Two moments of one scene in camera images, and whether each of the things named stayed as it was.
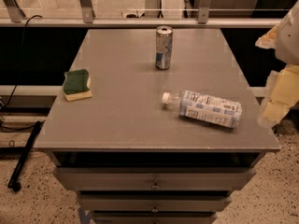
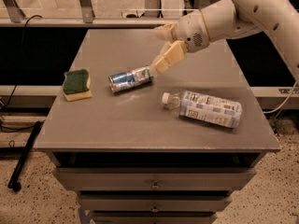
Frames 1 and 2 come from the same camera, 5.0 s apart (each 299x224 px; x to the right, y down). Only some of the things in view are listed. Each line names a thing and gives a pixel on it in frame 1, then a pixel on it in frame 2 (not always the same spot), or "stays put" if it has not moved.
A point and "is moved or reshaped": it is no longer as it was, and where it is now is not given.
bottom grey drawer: (153, 217) stays put
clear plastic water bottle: (204, 107) stays put
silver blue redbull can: (163, 47) is moved or reshaped
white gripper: (289, 44) → (191, 32)
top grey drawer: (158, 178) stays put
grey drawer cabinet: (156, 126) stays put
